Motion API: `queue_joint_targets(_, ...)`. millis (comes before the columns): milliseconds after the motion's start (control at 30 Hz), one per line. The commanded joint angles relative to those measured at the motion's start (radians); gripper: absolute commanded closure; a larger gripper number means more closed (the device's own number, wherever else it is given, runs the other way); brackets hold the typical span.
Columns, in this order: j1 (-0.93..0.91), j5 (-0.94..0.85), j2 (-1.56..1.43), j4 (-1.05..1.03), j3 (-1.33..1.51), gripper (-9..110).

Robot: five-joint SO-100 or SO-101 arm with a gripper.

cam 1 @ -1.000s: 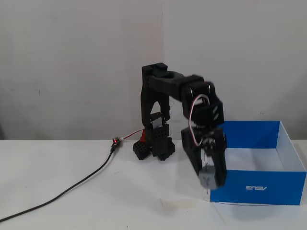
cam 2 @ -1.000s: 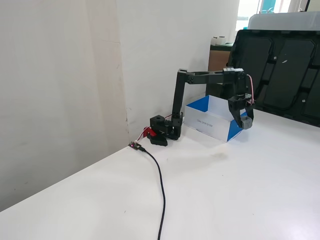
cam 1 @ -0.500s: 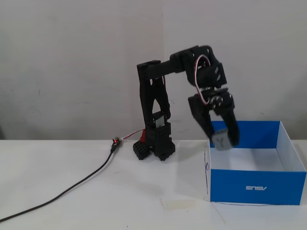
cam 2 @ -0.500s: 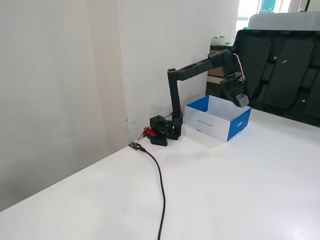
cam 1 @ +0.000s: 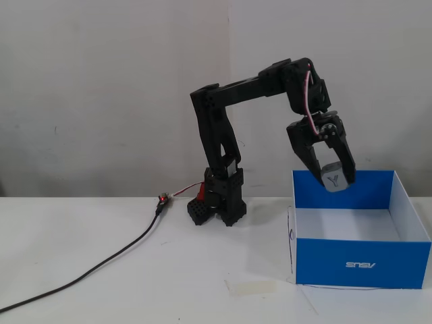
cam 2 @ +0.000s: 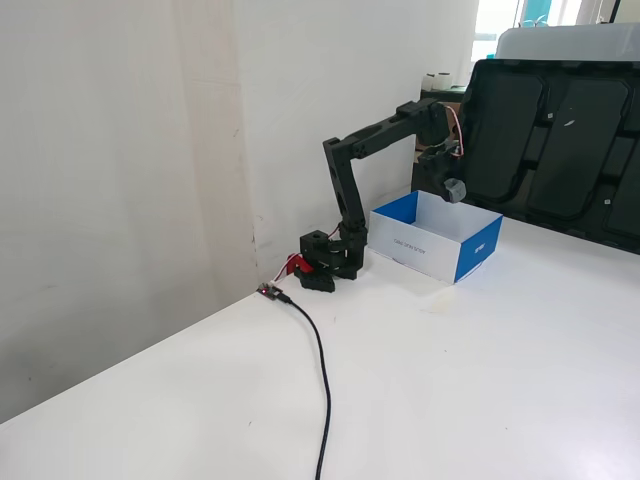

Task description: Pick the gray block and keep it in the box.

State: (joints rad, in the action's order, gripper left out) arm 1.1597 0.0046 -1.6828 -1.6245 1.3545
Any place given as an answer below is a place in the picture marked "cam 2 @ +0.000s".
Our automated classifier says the red clamp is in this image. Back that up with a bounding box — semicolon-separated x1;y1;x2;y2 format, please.
284;253;314;276

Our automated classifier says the small controller board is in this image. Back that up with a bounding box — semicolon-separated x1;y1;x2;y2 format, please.
255;282;286;303

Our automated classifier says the white and red servo wire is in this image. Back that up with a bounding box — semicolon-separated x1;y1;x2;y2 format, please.
442;104;468;159

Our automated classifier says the gray lettered block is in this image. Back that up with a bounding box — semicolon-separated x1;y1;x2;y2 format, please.
443;178;468;204

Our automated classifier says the blue and white cardboard box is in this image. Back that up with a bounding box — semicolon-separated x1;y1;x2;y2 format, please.
369;189;504;285

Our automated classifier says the translucent plastic storage bin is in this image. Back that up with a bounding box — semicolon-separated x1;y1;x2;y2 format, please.
494;22;640;64

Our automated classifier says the large black plastic tray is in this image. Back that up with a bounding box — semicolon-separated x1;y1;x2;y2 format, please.
438;58;640;254

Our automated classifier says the black USB cable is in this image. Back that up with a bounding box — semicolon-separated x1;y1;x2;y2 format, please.
278;291;333;480

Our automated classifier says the red and white power wire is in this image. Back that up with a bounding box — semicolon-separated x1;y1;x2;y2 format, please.
271;260;295;287

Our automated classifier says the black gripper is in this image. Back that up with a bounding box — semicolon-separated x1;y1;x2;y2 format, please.
417;141;469;202

